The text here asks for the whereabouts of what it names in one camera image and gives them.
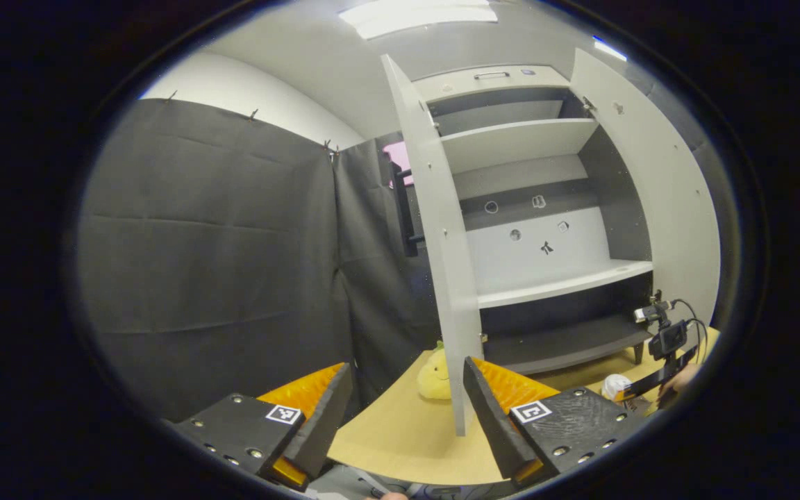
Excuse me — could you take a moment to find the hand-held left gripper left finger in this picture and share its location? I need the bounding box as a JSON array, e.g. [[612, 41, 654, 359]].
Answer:
[[164, 361, 353, 490]]

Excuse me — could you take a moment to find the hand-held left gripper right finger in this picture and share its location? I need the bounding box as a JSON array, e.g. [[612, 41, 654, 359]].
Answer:
[[462, 356, 651, 488]]

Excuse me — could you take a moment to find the white canvas shoe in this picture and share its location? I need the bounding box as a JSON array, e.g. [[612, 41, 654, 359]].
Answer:
[[601, 374, 633, 403]]

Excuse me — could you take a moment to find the white cabinet door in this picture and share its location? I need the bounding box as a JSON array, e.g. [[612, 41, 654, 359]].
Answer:
[[381, 54, 485, 437], [570, 47, 722, 327]]

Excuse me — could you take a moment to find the white shoe cabinet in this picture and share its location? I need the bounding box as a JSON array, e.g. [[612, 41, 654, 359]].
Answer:
[[410, 65, 654, 376]]

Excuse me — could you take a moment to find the yellow plush toy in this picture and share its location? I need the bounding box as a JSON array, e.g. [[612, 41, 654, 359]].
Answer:
[[417, 342, 453, 401]]

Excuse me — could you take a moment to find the black backdrop cloth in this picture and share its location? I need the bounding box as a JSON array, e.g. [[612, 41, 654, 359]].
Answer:
[[77, 97, 442, 421]]

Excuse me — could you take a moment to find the large ceiling light panel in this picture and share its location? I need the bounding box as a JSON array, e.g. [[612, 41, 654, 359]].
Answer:
[[339, 0, 499, 40]]

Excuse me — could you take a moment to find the white drawer with metal handle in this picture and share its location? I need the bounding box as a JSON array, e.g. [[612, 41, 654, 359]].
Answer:
[[410, 65, 571, 103]]

